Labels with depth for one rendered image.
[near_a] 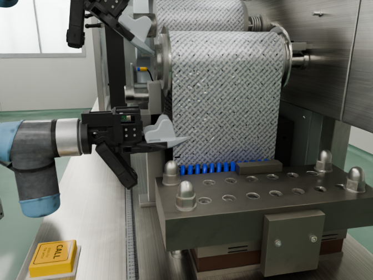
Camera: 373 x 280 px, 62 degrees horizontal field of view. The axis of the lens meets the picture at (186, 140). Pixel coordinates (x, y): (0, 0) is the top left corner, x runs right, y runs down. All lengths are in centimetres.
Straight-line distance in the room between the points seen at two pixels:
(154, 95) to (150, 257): 34
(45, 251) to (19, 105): 598
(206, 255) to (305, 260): 17
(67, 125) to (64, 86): 571
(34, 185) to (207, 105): 37
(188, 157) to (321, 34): 38
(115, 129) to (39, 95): 587
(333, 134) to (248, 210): 51
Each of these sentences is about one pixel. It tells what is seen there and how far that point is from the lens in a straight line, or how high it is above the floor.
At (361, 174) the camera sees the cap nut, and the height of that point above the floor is 107.
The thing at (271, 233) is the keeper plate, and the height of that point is 100.
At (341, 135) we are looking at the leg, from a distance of 99.
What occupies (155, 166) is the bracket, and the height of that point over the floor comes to 100.
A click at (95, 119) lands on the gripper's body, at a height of 115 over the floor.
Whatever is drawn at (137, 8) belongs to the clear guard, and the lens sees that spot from 166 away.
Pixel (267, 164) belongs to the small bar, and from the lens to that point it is 67.
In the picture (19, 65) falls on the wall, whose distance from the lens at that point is 646.
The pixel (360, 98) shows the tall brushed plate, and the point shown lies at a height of 119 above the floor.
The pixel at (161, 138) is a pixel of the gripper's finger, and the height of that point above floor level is 111.
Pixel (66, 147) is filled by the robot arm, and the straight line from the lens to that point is 62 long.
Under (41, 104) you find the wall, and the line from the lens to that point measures 647.
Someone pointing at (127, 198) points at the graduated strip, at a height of 90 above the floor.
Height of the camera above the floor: 129
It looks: 18 degrees down
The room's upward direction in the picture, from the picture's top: straight up
